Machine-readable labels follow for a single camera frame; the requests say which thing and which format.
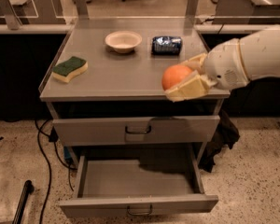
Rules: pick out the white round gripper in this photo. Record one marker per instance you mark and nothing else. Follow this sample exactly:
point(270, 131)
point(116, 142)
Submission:
point(224, 64)

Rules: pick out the orange fruit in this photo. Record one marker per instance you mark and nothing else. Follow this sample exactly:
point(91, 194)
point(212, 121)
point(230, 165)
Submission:
point(174, 74)

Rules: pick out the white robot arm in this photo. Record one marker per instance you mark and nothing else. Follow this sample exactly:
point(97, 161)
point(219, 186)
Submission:
point(260, 53)

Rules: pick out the closed upper grey drawer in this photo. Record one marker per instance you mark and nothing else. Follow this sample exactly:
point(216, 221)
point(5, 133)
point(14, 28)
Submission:
point(131, 131)

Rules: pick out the grey metal drawer cabinet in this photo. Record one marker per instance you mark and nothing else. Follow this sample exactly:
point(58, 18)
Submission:
point(127, 85)

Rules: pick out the open lower grey drawer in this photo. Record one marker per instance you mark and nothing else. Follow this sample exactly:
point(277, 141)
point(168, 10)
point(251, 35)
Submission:
point(141, 182)

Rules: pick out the blue crumpled chip bag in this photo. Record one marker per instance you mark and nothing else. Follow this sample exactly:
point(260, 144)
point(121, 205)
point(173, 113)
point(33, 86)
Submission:
point(166, 45)

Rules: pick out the dark cloth behind cabinet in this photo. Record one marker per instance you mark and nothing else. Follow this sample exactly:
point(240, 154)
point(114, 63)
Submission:
point(226, 134)

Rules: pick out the white paper bowl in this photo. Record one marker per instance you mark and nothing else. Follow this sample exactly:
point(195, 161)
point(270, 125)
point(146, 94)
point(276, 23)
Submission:
point(123, 41)

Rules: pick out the green and yellow sponge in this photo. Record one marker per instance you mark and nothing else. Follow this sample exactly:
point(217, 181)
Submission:
point(69, 69)

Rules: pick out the clear acrylic barrier panel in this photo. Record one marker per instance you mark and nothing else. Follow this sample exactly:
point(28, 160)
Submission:
point(223, 11)

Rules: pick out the black rod on floor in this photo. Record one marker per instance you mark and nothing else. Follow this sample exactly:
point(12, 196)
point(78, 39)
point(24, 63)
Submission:
point(28, 189)

